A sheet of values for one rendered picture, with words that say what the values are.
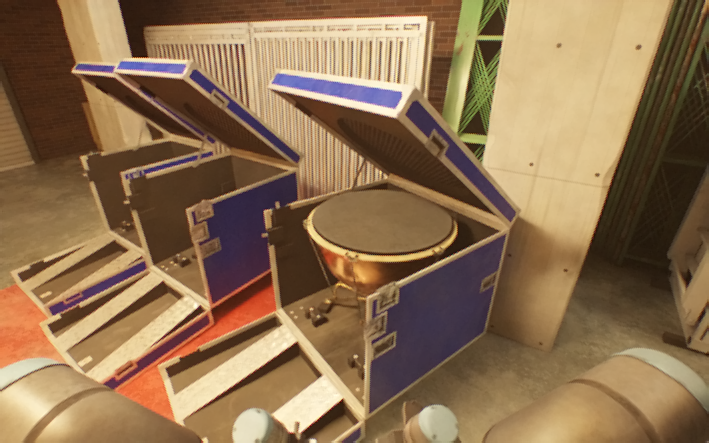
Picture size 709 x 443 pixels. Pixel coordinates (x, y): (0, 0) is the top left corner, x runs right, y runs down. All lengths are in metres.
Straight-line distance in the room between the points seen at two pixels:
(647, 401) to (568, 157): 1.82
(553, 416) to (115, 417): 0.46
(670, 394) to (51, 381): 0.68
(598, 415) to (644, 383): 0.08
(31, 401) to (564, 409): 0.56
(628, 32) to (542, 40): 0.35
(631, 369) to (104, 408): 0.58
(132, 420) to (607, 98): 2.14
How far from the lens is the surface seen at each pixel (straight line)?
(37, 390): 0.53
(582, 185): 2.27
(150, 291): 3.25
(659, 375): 0.55
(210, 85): 2.39
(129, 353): 2.86
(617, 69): 2.17
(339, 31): 3.70
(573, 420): 0.47
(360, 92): 1.43
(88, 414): 0.48
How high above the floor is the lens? 1.89
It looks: 27 degrees down
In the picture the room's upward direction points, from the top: straight up
